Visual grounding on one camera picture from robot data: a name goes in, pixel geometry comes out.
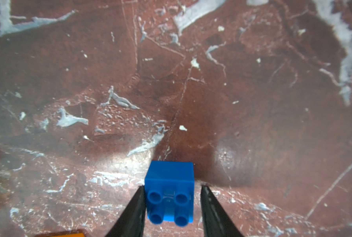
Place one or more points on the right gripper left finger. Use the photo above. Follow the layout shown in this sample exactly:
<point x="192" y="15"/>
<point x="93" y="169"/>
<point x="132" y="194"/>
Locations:
<point x="132" y="220"/>

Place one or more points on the blue 2x2 brick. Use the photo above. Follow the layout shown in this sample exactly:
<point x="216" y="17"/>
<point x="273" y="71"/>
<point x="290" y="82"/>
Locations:
<point x="169" y="191"/>

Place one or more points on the orange 2x4 brick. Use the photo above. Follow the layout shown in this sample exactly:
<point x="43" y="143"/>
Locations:
<point x="71" y="233"/>

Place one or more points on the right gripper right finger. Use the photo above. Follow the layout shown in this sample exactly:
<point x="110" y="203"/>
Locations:
<point x="216" y="222"/>

